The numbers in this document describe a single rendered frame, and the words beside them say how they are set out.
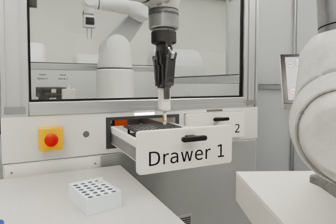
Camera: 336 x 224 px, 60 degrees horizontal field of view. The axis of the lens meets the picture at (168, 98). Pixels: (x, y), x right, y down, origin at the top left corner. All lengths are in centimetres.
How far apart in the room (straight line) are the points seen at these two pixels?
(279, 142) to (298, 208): 231
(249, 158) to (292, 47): 153
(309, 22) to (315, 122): 232
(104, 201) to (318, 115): 50
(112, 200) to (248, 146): 81
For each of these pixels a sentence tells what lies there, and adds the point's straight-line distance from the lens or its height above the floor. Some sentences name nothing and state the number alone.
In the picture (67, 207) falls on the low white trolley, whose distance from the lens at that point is 76.
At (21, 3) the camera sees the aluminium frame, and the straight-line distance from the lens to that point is 105.
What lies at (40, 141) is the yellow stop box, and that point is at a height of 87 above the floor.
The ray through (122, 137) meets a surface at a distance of 94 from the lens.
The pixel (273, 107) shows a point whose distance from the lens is 291.
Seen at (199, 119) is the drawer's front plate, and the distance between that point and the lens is 118.
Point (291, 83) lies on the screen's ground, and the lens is 147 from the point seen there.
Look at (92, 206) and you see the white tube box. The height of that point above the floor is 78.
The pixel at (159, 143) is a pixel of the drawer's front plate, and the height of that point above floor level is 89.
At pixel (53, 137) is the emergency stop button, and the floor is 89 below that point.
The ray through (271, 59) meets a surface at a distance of 294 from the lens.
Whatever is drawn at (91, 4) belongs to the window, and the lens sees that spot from 109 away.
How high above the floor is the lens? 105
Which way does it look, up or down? 3 degrees down
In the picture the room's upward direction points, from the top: straight up
